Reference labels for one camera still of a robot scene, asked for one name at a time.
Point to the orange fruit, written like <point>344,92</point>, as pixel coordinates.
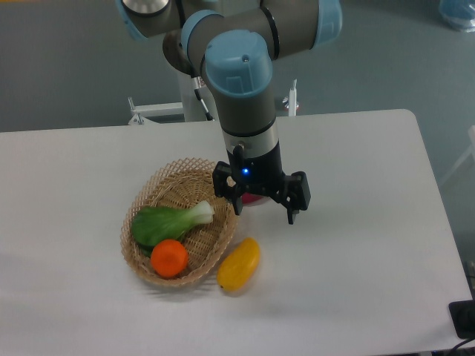
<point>169,258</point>

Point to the black device at table edge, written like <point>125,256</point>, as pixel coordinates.
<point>462,315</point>

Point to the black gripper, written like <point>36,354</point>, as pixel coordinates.
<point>262,175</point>

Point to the blue object in corner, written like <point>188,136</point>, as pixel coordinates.
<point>459,14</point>

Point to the green bok choy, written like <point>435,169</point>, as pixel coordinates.
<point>152,225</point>

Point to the woven wicker basket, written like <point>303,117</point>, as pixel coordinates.
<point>178,203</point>

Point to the red apple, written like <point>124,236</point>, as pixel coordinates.
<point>252,199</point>

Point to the yellow mango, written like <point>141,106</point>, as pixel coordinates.
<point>239,266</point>

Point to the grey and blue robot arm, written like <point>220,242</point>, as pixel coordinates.
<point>233,55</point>

